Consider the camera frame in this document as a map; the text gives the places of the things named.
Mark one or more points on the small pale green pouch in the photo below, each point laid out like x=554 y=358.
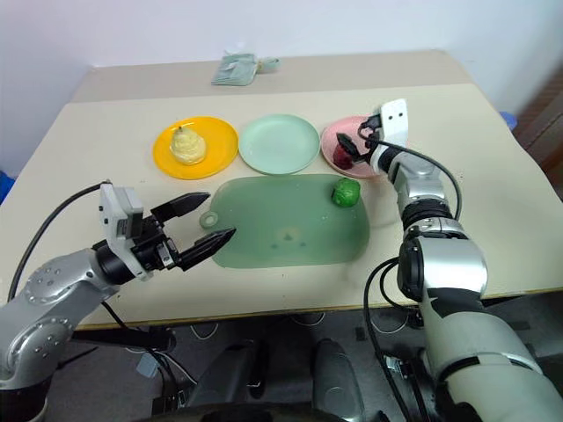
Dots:
x=269 y=64

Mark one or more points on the pale green plate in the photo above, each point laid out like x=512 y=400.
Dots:
x=279 y=143

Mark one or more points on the dark red toy fruit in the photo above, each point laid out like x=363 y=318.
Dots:
x=341 y=159

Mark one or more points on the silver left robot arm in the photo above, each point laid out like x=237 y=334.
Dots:
x=44 y=299

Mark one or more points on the black table frame bar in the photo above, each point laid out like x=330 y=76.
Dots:
x=132 y=337

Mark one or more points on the blue plastic bag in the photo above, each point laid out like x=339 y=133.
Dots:
x=5 y=186

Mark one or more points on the yellow toy pear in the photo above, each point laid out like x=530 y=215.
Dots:
x=188 y=147

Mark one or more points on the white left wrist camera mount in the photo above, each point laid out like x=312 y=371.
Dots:
x=115 y=220

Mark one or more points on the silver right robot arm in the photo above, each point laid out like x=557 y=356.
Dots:
x=453 y=272

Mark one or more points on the small grey box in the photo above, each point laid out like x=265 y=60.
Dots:
x=147 y=365

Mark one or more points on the blue plastic object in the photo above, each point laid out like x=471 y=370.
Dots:
x=509 y=119

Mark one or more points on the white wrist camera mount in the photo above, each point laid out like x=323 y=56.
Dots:
x=115 y=220
x=396 y=125

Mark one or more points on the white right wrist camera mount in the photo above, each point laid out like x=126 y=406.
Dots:
x=396 y=125

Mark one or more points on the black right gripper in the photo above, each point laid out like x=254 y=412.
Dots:
x=372 y=124

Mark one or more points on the pink plate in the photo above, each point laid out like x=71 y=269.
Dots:
x=334 y=131

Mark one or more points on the green toy fruit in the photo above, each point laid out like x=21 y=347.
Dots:
x=345 y=191

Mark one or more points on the yellow plate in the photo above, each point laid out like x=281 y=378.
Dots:
x=215 y=140

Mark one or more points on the green cutting board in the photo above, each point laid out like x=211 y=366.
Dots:
x=286 y=211

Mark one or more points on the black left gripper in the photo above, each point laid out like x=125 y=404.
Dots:
x=154 y=248

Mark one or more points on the dark rounded shape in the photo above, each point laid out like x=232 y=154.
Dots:
x=228 y=373
x=336 y=378

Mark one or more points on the brown wooden cabinet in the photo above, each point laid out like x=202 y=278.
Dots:
x=543 y=127

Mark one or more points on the pale green folded bag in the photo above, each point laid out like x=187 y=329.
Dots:
x=233 y=69

